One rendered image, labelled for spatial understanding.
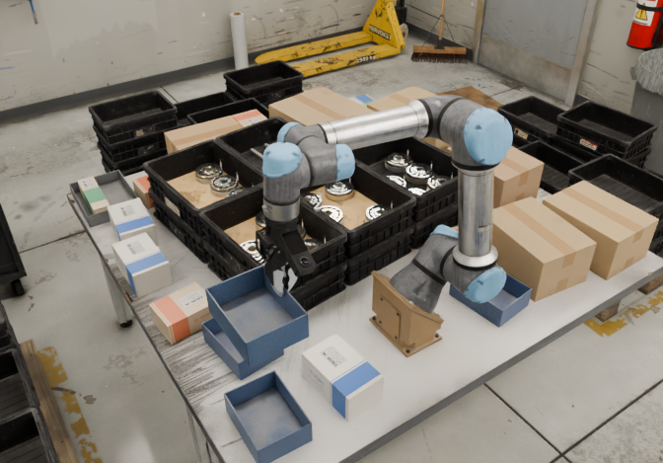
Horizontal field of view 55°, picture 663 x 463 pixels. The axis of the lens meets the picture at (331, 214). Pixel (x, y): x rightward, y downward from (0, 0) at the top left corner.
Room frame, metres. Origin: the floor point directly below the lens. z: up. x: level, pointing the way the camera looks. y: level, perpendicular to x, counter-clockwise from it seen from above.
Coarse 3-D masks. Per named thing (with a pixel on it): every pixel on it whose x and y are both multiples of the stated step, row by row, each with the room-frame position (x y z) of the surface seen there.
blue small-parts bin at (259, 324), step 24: (216, 288) 1.08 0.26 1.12; (240, 288) 1.11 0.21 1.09; (264, 288) 1.13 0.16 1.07; (216, 312) 1.02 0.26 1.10; (240, 312) 1.06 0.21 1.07; (264, 312) 1.05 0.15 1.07; (288, 312) 1.05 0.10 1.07; (240, 336) 0.92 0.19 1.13; (264, 336) 0.92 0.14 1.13; (288, 336) 0.95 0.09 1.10
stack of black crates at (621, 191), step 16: (592, 160) 2.53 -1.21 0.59; (608, 160) 2.58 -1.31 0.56; (624, 160) 2.53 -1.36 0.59; (576, 176) 2.40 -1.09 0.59; (592, 176) 2.53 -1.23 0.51; (608, 176) 2.56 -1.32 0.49; (624, 176) 2.50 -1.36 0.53; (640, 176) 2.44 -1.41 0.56; (656, 176) 2.39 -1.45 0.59; (608, 192) 2.27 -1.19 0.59; (624, 192) 2.42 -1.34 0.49; (640, 192) 2.42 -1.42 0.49; (656, 192) 2.36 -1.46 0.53; (640, 208) 2.14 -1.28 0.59; (656, 208) 2.15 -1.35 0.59; (656, 240) 2.21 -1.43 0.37
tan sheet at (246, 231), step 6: (246, 222) 1.74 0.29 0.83; (252, 222) 1.74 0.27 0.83; (234, 228) 1.70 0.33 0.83; (240, 228) 1.70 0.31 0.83; (246, 228) 1.70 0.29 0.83; (252, 228) 1.70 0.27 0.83; (228, 234) 1.67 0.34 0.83; (234, 234) 1.67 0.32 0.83; (240, 234) 1.67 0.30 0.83; (246, 234) 1.67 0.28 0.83; (252, 234) 1.67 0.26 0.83; (240, 240) 1.64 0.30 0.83; (246, 240) 1.64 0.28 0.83; (258, 240) 1.64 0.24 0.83
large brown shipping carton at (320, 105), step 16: (304, 96) 2.59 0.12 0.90; (320, 96) 2.59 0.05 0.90; (336, 96) 2.59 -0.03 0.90; (272, 112) 2.48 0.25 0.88; (288, 112) 2.43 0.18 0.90; (304, 112) 2.43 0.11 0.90; (320, 112) 2.43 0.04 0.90; (336, 112) 2.43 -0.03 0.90; (352, 112) 2.43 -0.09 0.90; (368, 112) 2.43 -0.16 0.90
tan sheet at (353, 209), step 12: (312, 192) 1.92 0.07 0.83; (324, 192) 1.92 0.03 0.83; (324, 204) 1.84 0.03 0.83; (336, 204) 1.84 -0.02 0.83; (348, 204) 1.84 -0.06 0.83; (360, 204) 1.84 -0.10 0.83; (372, 204) 1.84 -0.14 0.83; (348, 216) 1.77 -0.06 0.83; (360, 216) 1.76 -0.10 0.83; (348, 228) 1.70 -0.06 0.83
